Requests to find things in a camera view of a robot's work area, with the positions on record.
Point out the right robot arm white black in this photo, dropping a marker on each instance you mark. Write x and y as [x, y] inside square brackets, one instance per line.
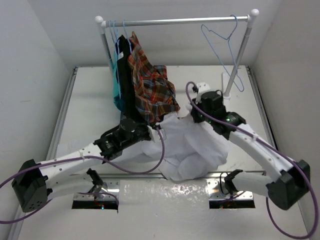
[285, 180]

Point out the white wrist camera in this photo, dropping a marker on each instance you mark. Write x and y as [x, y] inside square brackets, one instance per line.
[156, 133]
[200, 89]

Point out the blue hanger with black garment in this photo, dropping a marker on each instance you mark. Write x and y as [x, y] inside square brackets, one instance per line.
[116, 34]

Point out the teal garment on hanger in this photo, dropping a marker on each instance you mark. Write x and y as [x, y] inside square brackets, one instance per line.
[117, 99]

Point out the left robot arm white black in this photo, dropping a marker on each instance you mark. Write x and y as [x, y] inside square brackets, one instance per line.
[39, 182]

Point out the clothes rack metal white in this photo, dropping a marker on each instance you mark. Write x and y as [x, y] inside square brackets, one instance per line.
[226, 85]

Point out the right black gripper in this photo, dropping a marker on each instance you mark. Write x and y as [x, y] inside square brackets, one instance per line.
[196, 118]

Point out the black garment on hanger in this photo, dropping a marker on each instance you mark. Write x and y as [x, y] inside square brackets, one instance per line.
[126, 83]

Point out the white shirt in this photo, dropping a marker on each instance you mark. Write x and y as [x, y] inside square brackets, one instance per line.
[191, 150]

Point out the metal mounting rail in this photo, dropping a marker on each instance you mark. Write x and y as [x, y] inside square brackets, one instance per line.
[212, 185]

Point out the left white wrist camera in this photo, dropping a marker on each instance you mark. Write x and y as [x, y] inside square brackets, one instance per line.
[156, 133]

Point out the blue hanger with teal garment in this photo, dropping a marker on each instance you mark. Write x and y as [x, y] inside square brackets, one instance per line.
[111, 33]

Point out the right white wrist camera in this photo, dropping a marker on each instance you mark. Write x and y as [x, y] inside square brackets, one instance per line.
[200, 89]

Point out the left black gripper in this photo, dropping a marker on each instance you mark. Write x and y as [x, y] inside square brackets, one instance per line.
[144, 130]

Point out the plaid shirt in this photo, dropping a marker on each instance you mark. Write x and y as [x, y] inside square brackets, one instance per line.
[155, 95]

